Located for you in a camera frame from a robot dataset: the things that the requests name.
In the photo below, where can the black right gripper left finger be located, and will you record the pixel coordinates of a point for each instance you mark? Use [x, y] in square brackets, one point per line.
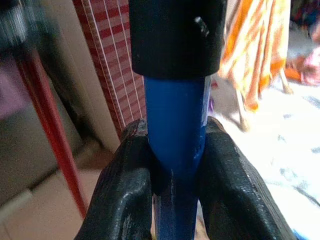
[122, 190]

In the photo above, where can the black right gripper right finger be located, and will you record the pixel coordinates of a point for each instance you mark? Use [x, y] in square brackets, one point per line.
[232, 190]

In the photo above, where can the white patterned bedsheet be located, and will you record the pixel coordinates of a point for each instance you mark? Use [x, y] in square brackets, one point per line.
[282, 155]

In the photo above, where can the red pole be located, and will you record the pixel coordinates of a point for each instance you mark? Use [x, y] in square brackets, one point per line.
[52, 130]

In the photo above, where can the orange white striped cloth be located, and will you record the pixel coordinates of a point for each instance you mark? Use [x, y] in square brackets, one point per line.
[255, 50]

